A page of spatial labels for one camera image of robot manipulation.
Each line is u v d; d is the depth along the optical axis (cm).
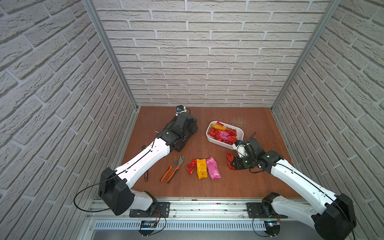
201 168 85
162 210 74
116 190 39
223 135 98
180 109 67
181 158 91
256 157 60
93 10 71
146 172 85
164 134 54
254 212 74
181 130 57
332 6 69
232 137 97
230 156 79
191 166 88
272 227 70
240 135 98
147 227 71
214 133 97
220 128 97
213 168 85
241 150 72
